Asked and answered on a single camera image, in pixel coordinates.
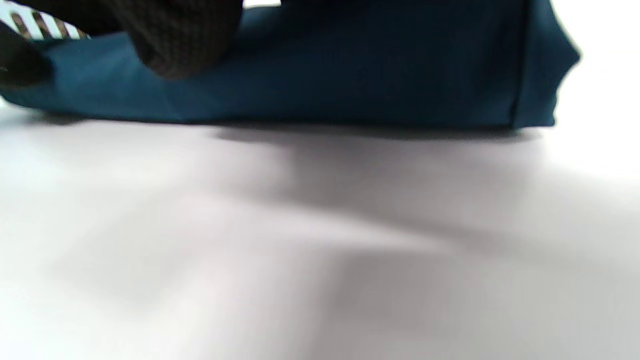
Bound person's left hand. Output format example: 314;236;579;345
0;22;55;90

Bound person's right hand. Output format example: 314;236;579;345
7;0;244;81

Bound dark teal shorts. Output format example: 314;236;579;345
0;0;582;129

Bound light blue plastic basket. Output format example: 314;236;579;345
0;2;92;42

